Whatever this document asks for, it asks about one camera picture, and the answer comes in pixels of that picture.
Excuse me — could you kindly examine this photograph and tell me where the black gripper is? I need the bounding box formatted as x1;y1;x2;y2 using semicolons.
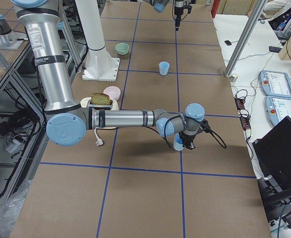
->
179;131;197;150
173;0;192;31

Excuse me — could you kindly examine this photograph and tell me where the blue cup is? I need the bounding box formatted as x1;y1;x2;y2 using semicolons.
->
159;61;170;76
173;133;184;151

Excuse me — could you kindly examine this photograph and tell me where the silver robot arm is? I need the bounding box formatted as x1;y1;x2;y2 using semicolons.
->
145;0;192;31
13;0;209;151

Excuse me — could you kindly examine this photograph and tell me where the small black device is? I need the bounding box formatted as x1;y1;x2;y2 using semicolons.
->
225;40;232;46

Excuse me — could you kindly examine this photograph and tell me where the orange black usb hub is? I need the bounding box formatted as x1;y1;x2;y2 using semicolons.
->
234;97;251;131

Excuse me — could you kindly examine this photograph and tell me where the green bowl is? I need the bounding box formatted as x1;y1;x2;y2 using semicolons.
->
115;43;130;55

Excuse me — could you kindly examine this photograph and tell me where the black laptop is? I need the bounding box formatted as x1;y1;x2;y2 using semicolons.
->
252;115;291;184

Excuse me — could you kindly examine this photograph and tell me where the white toaster plug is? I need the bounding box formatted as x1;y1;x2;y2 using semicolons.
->
94;128;104;147

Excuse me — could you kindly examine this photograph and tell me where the pink bowl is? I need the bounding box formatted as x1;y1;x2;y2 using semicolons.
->
103;86;121;100

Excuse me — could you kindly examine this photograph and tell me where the lower teach pendant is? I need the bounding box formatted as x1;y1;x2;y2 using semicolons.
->
265;96;291;126

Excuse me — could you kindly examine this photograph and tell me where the teach pendant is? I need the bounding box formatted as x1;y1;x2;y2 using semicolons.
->
259;70;291;98
265;96;291;126

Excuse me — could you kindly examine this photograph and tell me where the upper teach pendant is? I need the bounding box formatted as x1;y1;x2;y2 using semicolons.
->
259;70;291;98

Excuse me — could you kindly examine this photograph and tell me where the toast slice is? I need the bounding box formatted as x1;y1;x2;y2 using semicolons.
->
91;93;111;105

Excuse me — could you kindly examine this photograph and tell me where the seated person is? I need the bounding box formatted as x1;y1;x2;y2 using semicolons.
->
263;0;291;41

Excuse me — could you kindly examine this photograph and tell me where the cream toaster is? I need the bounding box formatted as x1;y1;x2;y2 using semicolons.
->
76;97;119;131

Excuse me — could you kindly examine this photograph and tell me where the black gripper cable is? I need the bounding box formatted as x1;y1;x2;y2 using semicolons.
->
163;116;227;149

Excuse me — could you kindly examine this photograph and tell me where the aluminium frame post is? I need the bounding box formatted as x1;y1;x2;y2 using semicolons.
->
223;0;268;82

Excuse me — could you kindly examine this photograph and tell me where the white pedestal column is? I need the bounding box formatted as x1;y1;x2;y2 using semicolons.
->
75;0;120;81

